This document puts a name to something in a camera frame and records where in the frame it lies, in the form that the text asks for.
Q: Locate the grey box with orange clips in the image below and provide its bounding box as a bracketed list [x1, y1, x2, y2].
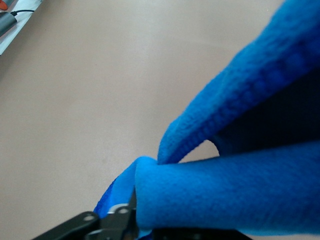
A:
[0, 0, 19, 36]

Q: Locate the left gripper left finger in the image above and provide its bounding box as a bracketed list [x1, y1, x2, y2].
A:
[31, 191, 141, 240]

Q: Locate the blue microfibre towel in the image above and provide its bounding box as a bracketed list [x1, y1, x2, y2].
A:
[93, 0, 320, 240]

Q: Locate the thin black adapter cable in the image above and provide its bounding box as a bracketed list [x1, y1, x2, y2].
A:
[9, 8, 36, 16]

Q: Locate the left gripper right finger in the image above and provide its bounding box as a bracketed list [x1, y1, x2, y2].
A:
[151, 227, 254, 240]

